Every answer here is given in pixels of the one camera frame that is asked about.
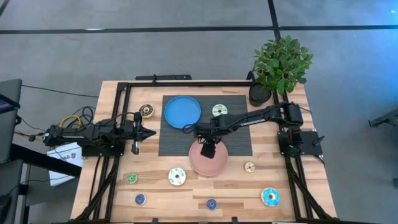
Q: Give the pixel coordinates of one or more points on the black plant pot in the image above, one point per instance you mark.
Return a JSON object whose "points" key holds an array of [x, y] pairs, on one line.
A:
{"points": [[259, 95]]}

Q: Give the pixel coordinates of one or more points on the black aluminium table frame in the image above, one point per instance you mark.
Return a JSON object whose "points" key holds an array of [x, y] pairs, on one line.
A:
{"points": [[186, 84]]}

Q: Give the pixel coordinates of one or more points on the black bracket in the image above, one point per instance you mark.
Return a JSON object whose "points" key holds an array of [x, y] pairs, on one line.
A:
{"points": [[154, 221], [234, 220]]}

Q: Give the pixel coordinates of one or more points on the large white teal-drizzled donut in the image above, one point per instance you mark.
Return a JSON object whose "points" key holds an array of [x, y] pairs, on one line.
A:
{"points": [[172, 176]]}

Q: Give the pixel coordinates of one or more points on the small blue sprinkled donut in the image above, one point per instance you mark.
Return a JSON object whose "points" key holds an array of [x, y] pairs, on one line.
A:
{"points": [[137, 199], [208, 204]]}

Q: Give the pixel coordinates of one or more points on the small cream donut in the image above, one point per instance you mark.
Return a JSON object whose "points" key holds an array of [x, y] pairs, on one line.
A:
{"points": [[246, 167]]}

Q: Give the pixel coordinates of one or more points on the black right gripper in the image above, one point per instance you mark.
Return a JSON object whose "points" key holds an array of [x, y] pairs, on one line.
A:
{"points": [[206, 132]]}

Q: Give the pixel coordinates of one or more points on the pink plate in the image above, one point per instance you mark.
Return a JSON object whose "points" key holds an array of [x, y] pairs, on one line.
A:
{"points": [[214, 166]]}

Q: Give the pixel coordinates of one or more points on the black bar-shaped device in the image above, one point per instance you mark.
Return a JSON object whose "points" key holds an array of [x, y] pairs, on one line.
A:
{"points": [[168, 77]]}

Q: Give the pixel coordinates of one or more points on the blue plate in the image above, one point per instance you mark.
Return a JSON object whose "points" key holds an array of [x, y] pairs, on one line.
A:
{"points": [[180, 112]]}

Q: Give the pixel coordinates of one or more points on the small green donut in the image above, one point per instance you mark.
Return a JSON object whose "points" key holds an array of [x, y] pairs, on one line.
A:
{"points": [[128, 178]]}

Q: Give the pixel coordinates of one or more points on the large pale green donut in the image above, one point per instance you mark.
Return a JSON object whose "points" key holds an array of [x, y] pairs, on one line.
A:
{"points": [[215, 110]]}

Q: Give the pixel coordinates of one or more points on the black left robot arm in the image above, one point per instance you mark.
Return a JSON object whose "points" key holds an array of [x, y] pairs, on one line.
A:
{"points": [[93, 133]]}

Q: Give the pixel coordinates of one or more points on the black diagonal beam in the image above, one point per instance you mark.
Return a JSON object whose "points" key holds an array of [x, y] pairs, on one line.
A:
{"points": [[37, 158]]}

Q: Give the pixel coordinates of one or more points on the dark grey woven placemat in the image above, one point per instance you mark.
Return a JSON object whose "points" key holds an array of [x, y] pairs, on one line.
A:
{"points": [[239, 143]]}

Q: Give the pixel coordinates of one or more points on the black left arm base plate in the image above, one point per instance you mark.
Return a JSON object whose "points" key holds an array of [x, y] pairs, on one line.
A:
{"points": [[102, 152]]}

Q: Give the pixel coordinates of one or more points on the black stand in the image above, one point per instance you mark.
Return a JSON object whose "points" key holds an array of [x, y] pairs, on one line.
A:
{"points": [[385, 119]]}

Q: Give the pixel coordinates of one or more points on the large blue donut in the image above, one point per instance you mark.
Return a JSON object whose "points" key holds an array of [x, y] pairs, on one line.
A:
{"points": [[265, 197]]}

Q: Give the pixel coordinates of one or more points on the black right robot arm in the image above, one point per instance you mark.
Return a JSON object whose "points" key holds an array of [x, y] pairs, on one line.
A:
{"points": [[248, 118]]}

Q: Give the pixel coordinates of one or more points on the white printed paper box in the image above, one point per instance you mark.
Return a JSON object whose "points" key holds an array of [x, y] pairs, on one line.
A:
{"points": [[66, 155]]}

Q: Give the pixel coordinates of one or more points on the green leafy plant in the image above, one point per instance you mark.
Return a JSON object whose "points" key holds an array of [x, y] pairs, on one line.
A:
{"points": [[281, 63]]}

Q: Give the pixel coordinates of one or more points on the large chocolate donut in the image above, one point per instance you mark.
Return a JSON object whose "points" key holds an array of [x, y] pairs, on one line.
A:
{"points": [[142, 111]]}

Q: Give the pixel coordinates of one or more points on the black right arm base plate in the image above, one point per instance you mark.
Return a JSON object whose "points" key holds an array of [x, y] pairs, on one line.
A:
{"points": [[311, 146]]}

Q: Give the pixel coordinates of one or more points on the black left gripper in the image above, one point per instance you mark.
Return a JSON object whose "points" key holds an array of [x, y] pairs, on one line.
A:
{"points": [[136, 137]]}

